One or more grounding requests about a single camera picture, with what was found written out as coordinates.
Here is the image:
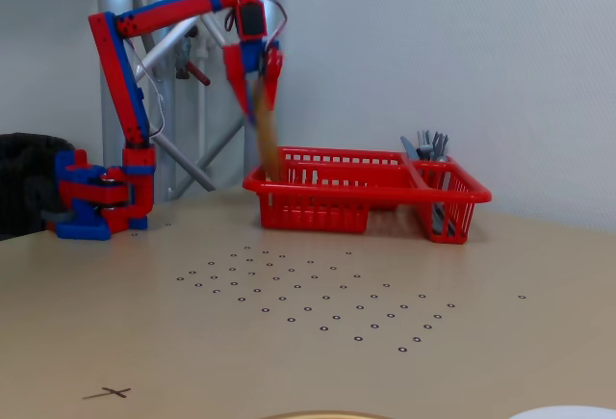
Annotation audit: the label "blue red gripper finger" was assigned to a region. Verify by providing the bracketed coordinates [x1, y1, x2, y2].
[221, 43, 258, 125]

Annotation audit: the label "blue gripper body, black motor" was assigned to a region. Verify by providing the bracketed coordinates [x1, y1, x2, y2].
[235, 0, 281, 76]

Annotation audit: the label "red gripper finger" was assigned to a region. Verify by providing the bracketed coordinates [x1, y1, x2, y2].
[262, 47, 285, 112]

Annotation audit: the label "gold plastic plate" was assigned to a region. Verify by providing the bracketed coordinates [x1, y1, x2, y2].
[247, 74, 283, 184]

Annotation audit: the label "red plastic dish rack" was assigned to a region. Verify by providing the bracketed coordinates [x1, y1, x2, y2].
[242, 145, 493, 246]

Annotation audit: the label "blue grey plastic knife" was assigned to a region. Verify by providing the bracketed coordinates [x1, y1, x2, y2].
[399, 135, 421, 163]

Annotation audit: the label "light grey plastic fork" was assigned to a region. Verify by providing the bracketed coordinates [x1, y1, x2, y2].
[416, 129, 433, 160]

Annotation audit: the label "dark grey plastic fork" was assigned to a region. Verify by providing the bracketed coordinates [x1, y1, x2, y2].
[431, 132, 450, 163]

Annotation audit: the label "grey table clamp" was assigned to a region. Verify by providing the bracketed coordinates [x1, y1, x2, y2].
[40, 209, 76, 231]

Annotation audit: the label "black fabric bag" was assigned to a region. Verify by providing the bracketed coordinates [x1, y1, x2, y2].
[0, 132, 76, 242]

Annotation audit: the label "valve with red handle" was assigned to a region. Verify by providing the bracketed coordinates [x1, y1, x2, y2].
[173, 26, 212, 88]

